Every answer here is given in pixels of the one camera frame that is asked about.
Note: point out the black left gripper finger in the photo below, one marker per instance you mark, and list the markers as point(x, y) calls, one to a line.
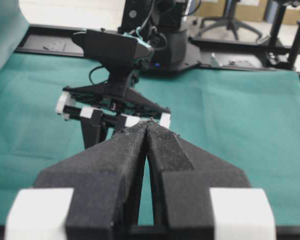
point(200, 196)

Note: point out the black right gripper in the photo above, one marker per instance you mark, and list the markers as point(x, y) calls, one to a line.
point(84, 196)

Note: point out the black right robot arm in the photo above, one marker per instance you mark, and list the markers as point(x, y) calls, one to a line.
point(142, 19)

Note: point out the green table cloth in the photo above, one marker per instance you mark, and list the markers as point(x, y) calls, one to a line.
point(250, 119)

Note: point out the black office chair base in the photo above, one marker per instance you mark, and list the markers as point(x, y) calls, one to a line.
point(228, 21)

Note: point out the cardboard box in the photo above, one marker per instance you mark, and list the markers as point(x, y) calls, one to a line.
point(246, 10)

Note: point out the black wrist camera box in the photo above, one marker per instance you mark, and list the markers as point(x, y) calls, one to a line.
point(116, 52)

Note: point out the black table frame rail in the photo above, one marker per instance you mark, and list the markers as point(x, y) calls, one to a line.
point(56, 40)

